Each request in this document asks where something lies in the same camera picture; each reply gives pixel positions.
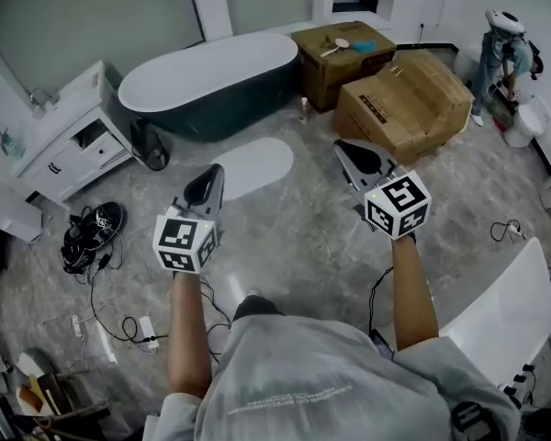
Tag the person's black shorts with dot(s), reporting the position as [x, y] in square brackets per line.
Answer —
[257, 308]

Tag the person's grey t-shirt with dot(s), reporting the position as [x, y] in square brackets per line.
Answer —
[312, 384]

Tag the black shoulder-mounted device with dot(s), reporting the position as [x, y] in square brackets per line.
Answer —
[473, 423]

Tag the chrome faucet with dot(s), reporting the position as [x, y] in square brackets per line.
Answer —
[43, 101]

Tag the black mesh waste bin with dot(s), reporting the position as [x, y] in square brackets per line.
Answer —
[151, 147]

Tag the wide white power strip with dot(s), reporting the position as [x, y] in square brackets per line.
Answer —
[149, 333]

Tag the dark brown cardboard box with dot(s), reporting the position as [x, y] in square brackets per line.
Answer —
[326, 76]

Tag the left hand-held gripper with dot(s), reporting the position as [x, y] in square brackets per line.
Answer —
[183, 241]

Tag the large taped cardboard box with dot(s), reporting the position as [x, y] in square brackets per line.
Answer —
[404, 108]

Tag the white appliance box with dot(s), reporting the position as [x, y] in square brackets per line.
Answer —
[9, 211]

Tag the cluttered equipment rack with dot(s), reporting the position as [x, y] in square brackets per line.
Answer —
[32, 398]

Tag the person's left forearm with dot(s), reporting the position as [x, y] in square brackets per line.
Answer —
[190, 333]

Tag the green plant sprig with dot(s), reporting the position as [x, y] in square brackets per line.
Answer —
[325, 41]

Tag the white glossy block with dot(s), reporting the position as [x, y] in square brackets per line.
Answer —
[500, 310]

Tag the teal glass bottle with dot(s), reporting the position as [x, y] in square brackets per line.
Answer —
[11, 145]

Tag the white bucket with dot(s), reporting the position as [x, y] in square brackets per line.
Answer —
[525, 124]

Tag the person's right forearm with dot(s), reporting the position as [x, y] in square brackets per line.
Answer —
[413, 292]

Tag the blue bath sponge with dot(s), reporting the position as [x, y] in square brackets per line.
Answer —
[365, 46]

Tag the black headset device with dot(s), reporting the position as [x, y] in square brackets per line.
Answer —
[94, 234]

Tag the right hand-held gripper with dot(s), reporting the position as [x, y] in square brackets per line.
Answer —
[397, 209]

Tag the slim white power strip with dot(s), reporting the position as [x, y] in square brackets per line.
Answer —
[76, 325]

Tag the dark green bathtub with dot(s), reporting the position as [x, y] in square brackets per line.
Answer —
[211, 85]

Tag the white vanity cabinet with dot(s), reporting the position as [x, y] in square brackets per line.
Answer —
[64, 140]

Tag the white oval bath mat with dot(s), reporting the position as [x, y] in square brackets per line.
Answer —
[257, 163]

